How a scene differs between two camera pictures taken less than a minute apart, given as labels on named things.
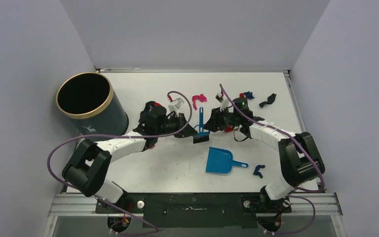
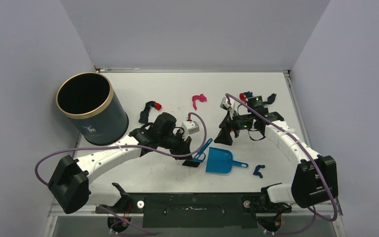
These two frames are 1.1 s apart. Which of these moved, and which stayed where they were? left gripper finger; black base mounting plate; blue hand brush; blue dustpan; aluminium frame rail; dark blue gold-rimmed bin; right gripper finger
Moved: blue hand brush; left gripper finger; right gripper finger
Stayed: black base mounting plate; dark blue gold-rimmed bin; aluminium frame rail; blue dustpan
